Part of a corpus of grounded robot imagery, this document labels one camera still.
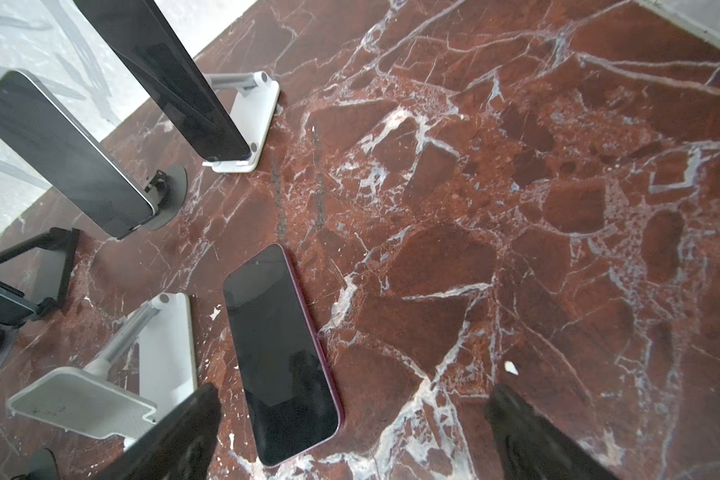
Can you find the phone pink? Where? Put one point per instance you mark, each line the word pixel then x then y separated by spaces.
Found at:
pixel 292 402

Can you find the white phone stand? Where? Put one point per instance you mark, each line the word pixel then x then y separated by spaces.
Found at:
pixel 146 370
pixel 252 112

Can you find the black folding phone stand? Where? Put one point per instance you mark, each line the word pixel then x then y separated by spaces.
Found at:
pixel 53 275

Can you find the white phone stand back right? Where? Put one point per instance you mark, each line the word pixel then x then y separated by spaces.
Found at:
pixel 252 112

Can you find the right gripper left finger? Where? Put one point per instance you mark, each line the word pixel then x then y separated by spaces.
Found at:
pixel 180 446

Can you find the grey round phone stand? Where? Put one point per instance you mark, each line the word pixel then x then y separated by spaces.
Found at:
pixel 168 187

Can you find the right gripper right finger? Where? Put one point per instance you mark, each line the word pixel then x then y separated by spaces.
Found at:
pixel 531 447

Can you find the white phone stand front right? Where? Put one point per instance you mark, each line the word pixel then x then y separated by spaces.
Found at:
pixel 146 370

